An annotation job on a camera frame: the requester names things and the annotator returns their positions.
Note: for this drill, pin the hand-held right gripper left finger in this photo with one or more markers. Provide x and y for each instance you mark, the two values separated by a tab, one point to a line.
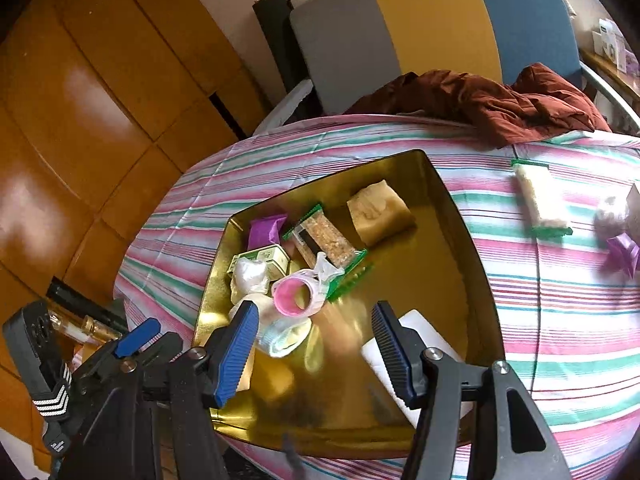
235	355

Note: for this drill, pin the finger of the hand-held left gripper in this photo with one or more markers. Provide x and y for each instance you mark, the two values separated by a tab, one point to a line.
137	338

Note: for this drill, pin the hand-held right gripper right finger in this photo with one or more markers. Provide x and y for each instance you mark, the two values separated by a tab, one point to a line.
395	355

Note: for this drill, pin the white sponge block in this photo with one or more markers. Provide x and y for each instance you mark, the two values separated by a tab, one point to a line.
430	335

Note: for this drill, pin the pale cloth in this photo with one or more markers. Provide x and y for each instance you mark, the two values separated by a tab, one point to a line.
285	337

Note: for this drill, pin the pink tape roll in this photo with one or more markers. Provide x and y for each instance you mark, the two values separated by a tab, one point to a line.
280	292

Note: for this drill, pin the white plastic bag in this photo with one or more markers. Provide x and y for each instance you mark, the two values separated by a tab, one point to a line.
250	275

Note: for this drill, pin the small green box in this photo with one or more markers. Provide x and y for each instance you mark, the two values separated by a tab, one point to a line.
267	257

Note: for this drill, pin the gold tin box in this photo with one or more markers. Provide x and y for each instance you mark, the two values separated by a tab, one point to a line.
440	260

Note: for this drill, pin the clear plastic bag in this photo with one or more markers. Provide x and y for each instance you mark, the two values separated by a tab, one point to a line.
327	267

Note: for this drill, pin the purple packet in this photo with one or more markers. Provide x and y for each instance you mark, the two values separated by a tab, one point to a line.
625	252
265	230

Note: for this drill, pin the green-edged grain packet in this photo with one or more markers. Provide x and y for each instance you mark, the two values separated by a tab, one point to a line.
325	240

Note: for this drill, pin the yellow soap block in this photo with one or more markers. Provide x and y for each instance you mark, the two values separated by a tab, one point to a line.
380	212

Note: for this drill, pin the green-edged rice packet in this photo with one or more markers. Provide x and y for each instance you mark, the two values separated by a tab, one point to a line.
540	197

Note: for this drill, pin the glass bottle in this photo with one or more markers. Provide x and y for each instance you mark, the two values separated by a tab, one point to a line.
75	328

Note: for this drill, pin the brown jacket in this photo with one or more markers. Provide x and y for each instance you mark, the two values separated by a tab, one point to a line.
500	105

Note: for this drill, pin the black roll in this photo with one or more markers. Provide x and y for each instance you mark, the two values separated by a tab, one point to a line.
272	35

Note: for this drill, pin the grey yellow blue chair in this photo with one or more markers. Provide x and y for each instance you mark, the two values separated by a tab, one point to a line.
430	25

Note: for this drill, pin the wooden side table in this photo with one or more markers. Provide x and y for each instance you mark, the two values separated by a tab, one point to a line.
612	71

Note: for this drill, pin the purple box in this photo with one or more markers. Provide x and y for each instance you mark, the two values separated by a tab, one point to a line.
629	59

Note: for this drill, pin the white carton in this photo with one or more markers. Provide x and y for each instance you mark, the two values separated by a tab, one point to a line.
606	35

